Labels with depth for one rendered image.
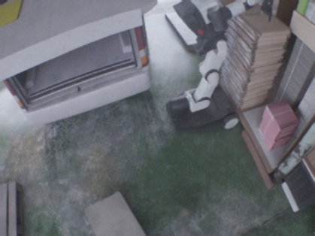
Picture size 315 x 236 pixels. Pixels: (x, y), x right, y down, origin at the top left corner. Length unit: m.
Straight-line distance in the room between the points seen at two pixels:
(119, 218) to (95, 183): 0.55
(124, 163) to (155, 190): 0.43
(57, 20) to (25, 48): 0.13
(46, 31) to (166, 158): 1.82
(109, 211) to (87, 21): 1.60
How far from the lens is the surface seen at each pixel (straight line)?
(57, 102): 2.32
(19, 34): 0.79
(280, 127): 2.03
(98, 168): 2.36
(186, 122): 2.24
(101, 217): 1.98
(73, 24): 0.68
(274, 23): 2.06
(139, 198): 2.14
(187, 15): 1.50
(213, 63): 1.94
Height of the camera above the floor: 2.03
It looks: 55 degrees down
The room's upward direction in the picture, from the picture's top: 8 degrees counter-clockwise
